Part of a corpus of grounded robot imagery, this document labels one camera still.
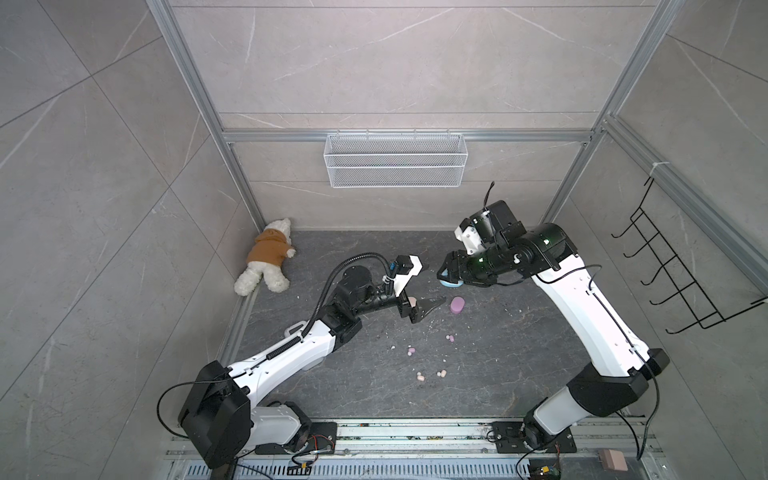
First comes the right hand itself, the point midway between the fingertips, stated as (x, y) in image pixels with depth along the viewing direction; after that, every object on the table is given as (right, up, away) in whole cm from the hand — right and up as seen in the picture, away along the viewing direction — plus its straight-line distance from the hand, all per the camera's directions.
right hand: (446, 274), depth 69 cm
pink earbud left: (-5, -30, +14) cm, 34 cm away
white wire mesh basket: (-11, +37, +32) cm, 50 cm away
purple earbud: (-7, -24, +19) cm, 32 cm away
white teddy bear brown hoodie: (-57, +3, +35) cm, 67 cm away
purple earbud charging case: (+9, -12, +28) cm, 32 cm away
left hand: (-3, 0, -3) cm, 4 cm away
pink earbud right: (+2, -29, +15) cm, 33 cm away
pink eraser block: (+39, -44, 0) cm, 59 cm away
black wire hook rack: (+55, -6, -4) cm, 55 cm away
